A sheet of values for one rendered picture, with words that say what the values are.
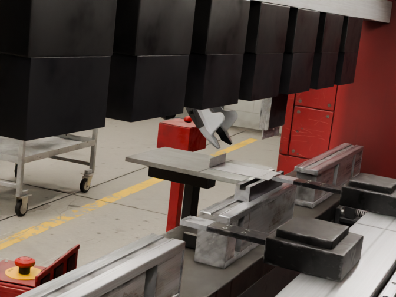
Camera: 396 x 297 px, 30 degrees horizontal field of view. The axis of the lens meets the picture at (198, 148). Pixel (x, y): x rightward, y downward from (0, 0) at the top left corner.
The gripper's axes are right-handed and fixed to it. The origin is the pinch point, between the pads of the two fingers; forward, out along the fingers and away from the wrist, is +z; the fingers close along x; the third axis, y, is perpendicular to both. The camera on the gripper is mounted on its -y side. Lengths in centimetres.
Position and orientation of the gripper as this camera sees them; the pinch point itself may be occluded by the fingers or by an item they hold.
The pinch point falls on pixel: (219, 142)
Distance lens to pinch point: 154.7
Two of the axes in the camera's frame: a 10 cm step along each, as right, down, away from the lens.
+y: 7.6, -5.0, -4.2
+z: 5.0, 8.6, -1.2
